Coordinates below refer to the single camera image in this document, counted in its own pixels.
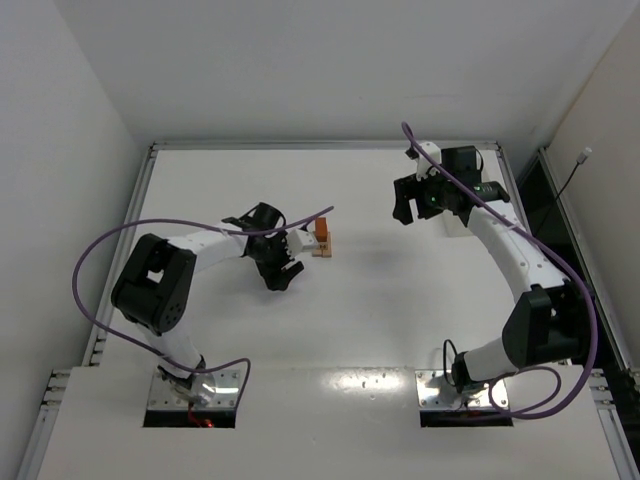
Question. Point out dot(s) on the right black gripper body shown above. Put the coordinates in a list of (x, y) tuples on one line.
[(417, 189)]

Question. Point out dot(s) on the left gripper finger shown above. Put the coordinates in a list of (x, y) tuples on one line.
[(294, 269), (278, 282)]

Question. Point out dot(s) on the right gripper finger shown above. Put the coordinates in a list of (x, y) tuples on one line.
[(405, 188), (402, 211)]

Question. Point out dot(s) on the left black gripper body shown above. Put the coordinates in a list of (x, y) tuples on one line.
[(273, 251)]

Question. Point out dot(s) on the white perforated box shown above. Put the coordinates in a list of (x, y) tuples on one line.
[(454, 227)]

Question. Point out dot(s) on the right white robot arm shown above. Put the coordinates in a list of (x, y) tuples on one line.
[(549, 321)]

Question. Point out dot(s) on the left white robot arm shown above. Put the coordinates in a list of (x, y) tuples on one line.
[(153, 288)]

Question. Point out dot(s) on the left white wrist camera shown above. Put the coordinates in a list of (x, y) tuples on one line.
[(300, 241)]

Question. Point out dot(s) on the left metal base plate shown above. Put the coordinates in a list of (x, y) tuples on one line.
[(217, 391)]

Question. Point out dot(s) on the metal base plate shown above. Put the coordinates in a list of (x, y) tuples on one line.
[(217, 391), (435, 394)]

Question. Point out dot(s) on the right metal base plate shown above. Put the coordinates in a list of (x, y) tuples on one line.
[(435, 394)]

